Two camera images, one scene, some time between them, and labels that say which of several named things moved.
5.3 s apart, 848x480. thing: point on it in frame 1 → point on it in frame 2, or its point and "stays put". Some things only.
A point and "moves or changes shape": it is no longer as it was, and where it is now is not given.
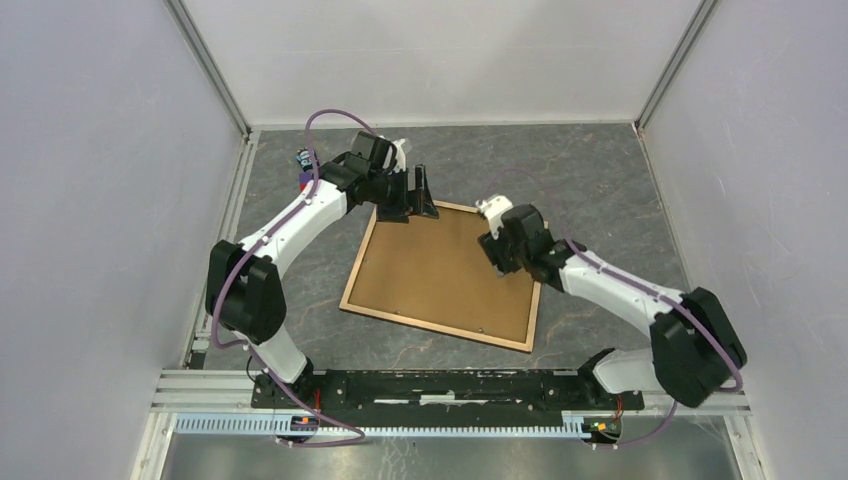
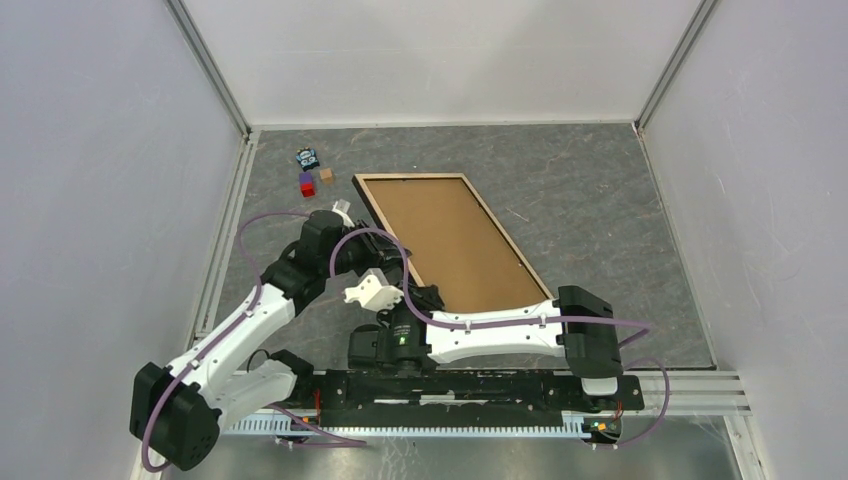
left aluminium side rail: x=202 y=322 stays put
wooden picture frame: x=441 y=327 moves or changes shape
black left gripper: x=398 y=212 → x=379 y=252
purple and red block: x=304 y=177 stays put
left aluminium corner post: x=201 y=53 stays put
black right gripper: x=494 y=250 → x=426 y=297
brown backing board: x=435 y=269 moves or changes shape
